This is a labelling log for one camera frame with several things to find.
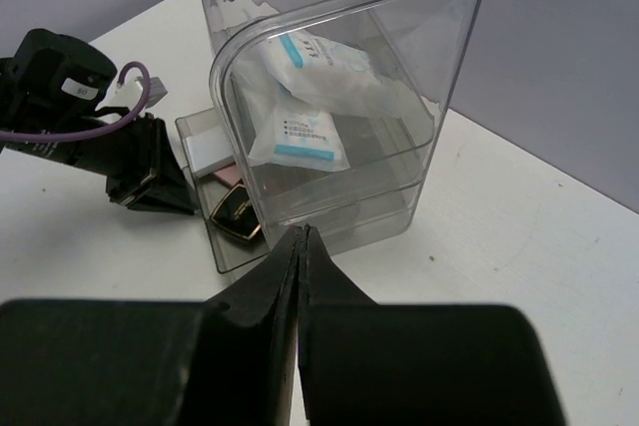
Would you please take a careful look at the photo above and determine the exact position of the white cotton pad pack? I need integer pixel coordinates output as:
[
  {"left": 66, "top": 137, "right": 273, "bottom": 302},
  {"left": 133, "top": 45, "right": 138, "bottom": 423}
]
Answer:
[
  {"left": 258, "top": 30, "right": 419, "bottom": 118},
  {"left": 249, "top": 87, "right": 349, "bottom": 173}
]

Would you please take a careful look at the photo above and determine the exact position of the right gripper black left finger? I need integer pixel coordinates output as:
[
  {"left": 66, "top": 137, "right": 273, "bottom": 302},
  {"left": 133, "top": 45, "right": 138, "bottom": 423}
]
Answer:
[{"left": 1, "top": 227, "right": 305, "bottom": 425}]

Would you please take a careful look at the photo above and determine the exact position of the clear acrylic drawer organizer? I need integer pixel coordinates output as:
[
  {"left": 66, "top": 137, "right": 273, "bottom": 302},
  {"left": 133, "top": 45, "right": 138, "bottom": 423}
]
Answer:
[{"left": 177, "top": 0, "right": 481, "bottom": 274}]

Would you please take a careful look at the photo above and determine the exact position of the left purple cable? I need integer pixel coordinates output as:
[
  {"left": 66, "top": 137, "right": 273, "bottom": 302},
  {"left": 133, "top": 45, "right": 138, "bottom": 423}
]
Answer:
[{"left": 0, "top": 61, "right": 151, "bottom": 142}]

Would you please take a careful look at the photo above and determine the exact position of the black gold compact case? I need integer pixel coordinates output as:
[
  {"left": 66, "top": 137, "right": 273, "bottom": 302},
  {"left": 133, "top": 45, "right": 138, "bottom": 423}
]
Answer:
[{"left": 210, "top": 184, "right": 261, "bottom": 242}]

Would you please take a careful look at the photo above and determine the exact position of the pink makeup card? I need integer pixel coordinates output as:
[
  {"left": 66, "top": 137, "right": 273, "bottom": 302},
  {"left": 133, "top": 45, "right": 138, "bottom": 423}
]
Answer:
[{"left": 213, "top": 165, "right": 243, "bottom": 189}]

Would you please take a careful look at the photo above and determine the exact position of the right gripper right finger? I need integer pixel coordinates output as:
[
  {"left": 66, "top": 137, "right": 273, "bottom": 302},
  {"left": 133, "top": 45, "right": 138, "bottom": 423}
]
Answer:
[{"left": 298, "top": 226, "right": 566, "bottom": 425}]

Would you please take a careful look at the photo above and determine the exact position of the white square compact box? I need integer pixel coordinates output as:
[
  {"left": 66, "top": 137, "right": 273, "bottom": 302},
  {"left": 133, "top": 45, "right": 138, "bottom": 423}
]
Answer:
[{"left": 185, "top": 126, "right": 234, "bottom": 178}]

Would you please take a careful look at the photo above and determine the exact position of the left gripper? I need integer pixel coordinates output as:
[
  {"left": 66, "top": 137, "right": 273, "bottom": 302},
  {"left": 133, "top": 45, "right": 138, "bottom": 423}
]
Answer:
[{"left": 1, "top": 29, "right": 198, "bottom": 215}]

